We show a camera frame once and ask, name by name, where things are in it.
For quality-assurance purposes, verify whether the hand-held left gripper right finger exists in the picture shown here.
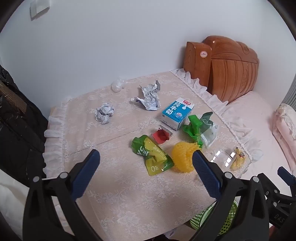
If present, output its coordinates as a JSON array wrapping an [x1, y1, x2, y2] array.
[[192, 149, 270, 241]]

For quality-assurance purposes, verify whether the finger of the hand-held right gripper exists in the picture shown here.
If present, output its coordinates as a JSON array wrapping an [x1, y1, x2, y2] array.
[[277, 166, 296, 197], [258, 173, 287, 202]]

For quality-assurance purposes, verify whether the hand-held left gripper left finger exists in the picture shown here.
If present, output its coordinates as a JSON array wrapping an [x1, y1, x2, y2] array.
[[22, 149, 103, 241]]

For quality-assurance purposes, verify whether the yellow foam fruit net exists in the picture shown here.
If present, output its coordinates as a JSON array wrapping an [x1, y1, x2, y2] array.
[[171, 142, 199, 174]]

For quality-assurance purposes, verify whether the white and green packet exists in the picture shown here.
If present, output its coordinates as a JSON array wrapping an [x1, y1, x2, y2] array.
[[200, 112, 219, 149]]

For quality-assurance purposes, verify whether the green plastic wrapper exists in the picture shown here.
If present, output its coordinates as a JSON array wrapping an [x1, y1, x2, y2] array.
[[182, 115, 204, 147]]

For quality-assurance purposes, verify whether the green plastic basket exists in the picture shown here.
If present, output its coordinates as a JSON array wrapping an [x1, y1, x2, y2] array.
[[190, 199, 240, 235]]

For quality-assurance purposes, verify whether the clear plastic container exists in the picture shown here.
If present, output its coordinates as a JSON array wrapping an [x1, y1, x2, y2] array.
[[209, 149, 236, 167]]

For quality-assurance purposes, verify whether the yellow printed wrapper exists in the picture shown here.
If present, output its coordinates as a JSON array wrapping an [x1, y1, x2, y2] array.
[[230, 147, 247, 171]]

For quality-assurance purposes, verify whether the folded pink blanket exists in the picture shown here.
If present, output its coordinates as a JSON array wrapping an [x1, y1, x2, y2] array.
[[279, 103, 296, 116], [272, 107, 296, 151]]

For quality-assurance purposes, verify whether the lace tablecloth with frill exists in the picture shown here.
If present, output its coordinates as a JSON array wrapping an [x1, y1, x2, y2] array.
[[43, 68, 264, 234]]

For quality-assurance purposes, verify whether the green and yellow snack bag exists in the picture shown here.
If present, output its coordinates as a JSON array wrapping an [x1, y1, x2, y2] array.
[[131, 135, 174, 176]]

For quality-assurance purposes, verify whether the red foil wrapper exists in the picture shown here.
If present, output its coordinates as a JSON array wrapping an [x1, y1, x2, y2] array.
[[151, 125, 173, 144]]

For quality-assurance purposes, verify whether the crumpled paper ball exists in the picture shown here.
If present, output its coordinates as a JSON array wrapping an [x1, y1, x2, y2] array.
[[95, 103, 115, 124]]

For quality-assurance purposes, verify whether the blue and white milk carton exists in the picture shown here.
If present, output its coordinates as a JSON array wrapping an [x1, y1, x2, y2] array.
[[161, 97, 195, 131]]

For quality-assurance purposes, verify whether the grey ribbed curtain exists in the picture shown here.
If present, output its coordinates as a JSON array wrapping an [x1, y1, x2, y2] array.
[[281, 79, 296, 114]]

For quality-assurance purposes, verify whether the black padded jacket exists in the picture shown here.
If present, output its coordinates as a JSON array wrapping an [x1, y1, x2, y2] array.
[[0, 65, 49, 186]]

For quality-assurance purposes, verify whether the white bedding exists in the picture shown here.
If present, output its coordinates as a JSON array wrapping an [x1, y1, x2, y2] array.
[[0, 169, 58, 241]]

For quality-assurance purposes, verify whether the crumpled clear plastic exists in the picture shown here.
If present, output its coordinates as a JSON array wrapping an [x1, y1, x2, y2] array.
[[111, 76, 126, 92]]

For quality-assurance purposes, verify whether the crumpled silver wrapper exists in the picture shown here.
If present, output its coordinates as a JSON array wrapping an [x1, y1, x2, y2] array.
[[131, 80, 162, 111]]

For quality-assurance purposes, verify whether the wooden headboard side panel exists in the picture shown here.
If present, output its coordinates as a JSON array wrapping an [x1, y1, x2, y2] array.
[[184, 42, 212, 93]]

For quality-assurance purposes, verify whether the carved wooden headboard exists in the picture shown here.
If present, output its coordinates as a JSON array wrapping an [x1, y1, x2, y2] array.
[[202, 35, 259, 103]]

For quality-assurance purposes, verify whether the white wall switch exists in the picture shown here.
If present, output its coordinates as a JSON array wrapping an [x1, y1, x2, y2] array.
[[30, 0, 50, 18]]

